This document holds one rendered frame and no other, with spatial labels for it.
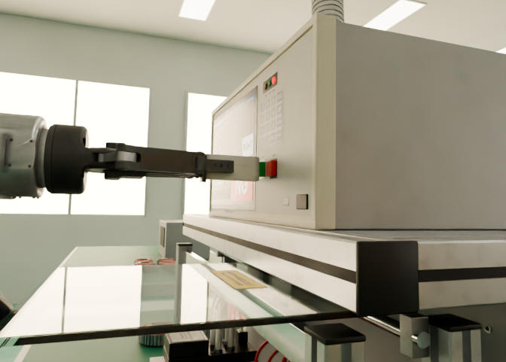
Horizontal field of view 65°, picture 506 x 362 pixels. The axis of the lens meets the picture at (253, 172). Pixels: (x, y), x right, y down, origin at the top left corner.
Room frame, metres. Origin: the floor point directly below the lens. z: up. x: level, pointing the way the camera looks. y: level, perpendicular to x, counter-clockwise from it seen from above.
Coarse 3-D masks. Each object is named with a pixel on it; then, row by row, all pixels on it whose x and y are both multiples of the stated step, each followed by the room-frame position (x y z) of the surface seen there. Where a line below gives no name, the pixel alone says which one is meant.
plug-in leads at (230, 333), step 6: (210, 330) 0.72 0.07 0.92; (216, 330) 0.68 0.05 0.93; (228, 330) 0.71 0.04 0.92; (234, 330) 0.69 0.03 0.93; (240, 330) 0.73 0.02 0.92; (210, 336) 0.72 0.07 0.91; (216, 336) 0.67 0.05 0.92; (228, 336) 0.71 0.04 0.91; (234, 336) 0.69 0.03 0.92; (240, 336) 0.72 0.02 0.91; (246, 336) 0.72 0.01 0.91; (210, 342) 0.70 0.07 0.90; (216, 342) 0.67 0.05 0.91; (228, 342) 0.69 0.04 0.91; (216, 348) 0.67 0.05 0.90
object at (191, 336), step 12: (168, 336) 0.67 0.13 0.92; (180, 336) 0.67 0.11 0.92; (192, 336) 0.67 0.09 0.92; (204, 336) 0.67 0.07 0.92; (168, 348) 0.65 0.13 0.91; (180, 348) 0.64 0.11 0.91; (192, 348) 0.65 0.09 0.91; (204, 348) 0.66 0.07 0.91; (228, 348) 0.68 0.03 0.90; (240, 348) 0.69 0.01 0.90; (252, 348) 0.69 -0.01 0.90; (156, 360) 0.68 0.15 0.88; (168, 360) 0.64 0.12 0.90; (180, 360) 0.64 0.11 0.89; (192, 360) 0.65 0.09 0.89; (204, 360) 0.65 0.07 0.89; (216, 360) 0.66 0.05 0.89; (228, 360) 0.67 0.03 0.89; (240, 360) 0.67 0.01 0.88; (252, 360) 0.68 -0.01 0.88
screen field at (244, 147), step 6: (246, 138) 0.56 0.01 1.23; (252, 138) 0.54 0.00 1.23; (234, 144) 0.62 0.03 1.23; (240, 144) 0.59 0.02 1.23; (246, 144) 0.56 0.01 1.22; (252, 144) 0.54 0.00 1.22; (234, 150) 0.62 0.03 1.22; (240, 150) 0.59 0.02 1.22; (246, 150) 0.56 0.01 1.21; (252, 150) 0.54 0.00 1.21; (246, 156) 0.56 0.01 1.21
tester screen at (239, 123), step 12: (252, 96) 0.54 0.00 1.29; (240, 108) 0.59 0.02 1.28; (252, 108) 0.54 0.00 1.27; (228, 120) 0.66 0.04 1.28; (240, 120) 0.59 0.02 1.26; (252, 120) 0.54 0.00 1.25; (216, 132) 0.74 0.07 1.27; (228, 132) 0.66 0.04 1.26; (240, 132) 0.59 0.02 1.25; (252, 132) 0.54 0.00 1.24; (216, 144) 0.74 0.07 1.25; (228, 144) 0.66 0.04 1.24; (252, 156) 0.54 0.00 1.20; (252, 192) 0.53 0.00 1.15; (216, 204) 0.72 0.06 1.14; (228, 204) 0.65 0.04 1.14; (240, 204) 0.58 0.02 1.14; (252, 204) 0.53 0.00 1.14
